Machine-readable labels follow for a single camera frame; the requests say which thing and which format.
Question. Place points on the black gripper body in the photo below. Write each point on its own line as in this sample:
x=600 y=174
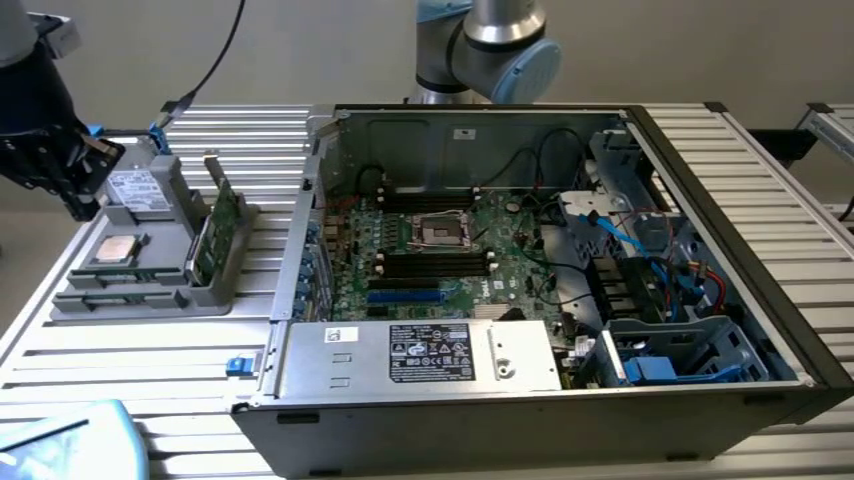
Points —
x=30 y=95

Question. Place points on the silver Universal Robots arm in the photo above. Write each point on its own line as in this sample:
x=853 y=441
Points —
x=497 y=45

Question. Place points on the black RAM slot bank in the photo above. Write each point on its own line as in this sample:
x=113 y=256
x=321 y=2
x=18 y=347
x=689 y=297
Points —
x=430 y=197
x=437 y=264

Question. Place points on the silver hard disk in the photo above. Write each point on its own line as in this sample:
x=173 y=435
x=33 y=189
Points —
x=141 y=192

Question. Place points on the blue plastic clip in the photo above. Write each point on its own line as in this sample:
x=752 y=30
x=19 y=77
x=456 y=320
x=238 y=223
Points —
x=158 y=140

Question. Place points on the silver CPU chip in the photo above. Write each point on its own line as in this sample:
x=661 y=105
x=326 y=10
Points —
x=121 y=249

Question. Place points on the green graphics card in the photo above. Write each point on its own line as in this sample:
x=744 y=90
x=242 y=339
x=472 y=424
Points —
x=221 y=220

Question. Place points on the grey plastic parts rack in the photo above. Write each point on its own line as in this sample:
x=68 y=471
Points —
x=214 y=295

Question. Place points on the blue case latch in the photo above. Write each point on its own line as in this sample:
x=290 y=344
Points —
x=242 y=365

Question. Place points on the blue plastic cover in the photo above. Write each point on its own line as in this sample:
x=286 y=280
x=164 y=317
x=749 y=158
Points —
x=68 y=440

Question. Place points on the black expansion slot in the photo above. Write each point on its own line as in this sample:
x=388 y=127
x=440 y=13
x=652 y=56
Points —
x=404 y=284

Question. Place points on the silver power supply unit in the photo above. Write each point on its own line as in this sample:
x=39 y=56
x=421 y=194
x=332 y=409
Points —
x=361 y=360

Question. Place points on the metal CPU socket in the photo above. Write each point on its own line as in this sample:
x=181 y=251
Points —
x=441 y=231

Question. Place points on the blue expansion slot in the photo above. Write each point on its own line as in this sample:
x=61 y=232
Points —
x=408 y=296

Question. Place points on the green motherboard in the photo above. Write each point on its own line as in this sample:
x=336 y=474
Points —
x=508 y=250

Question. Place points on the silver disk bay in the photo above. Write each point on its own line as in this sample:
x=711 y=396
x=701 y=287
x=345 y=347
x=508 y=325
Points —
x=595 y=205

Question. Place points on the black case fan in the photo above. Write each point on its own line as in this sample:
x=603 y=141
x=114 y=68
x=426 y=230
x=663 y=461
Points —
x=624 y=290

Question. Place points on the open black PC case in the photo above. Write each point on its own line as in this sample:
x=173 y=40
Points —
x=535 y=435

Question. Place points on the grey drive cage blue clips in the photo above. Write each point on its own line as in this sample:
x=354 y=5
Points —
x=695 y=350

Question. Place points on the metal slat side table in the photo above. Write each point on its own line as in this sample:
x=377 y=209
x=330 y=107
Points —
x=831 y=130

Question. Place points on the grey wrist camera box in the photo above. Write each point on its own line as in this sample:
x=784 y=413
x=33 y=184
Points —
x=57 y=35

